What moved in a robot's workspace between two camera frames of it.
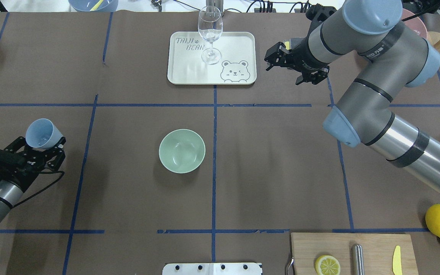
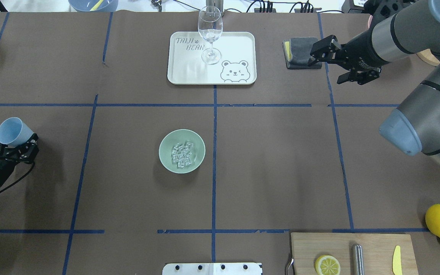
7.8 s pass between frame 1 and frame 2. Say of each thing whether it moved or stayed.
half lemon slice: stayed
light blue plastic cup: moved
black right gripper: moved
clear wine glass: stayed
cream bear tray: stayed
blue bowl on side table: stayed
